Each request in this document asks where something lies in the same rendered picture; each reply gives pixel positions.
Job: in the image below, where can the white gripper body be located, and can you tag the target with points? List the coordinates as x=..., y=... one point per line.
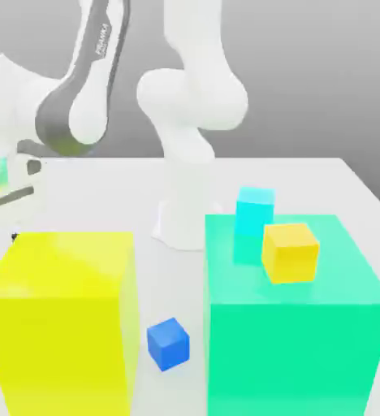
x=18, y=208

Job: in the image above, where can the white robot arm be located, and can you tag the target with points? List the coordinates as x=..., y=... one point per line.
x=196, y=97

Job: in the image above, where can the small blue cube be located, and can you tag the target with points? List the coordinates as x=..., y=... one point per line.
x=167, y=344

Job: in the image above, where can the small cyan cube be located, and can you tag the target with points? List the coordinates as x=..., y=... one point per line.
x=253, y=211

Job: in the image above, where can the small orange cube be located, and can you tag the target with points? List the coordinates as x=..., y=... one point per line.
x=290, y=256

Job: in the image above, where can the large yellow box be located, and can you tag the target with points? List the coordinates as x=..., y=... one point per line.
x=53, y=325

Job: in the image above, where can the large green box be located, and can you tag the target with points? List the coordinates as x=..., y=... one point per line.
x=290, y=351

